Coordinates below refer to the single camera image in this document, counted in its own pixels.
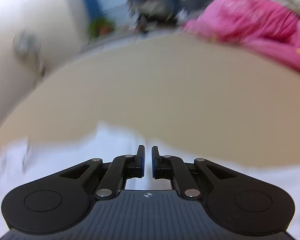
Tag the pile of dark clothes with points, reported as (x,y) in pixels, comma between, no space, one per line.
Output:
(152,11)

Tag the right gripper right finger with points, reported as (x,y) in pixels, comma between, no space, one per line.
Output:
(235,201)

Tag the white long-sleeve shirt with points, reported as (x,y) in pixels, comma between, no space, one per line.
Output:
(23,161)

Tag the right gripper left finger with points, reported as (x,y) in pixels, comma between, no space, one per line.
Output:
(61,200)

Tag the pink quilt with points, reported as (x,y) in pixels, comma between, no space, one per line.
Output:
(263,26)

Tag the white standing fan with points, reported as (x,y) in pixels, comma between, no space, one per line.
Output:
(27,47)

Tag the potted green plant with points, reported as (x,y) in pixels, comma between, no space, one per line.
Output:
(101,26)

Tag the beige mattress pad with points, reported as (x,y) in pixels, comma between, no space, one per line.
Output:
(206,98)

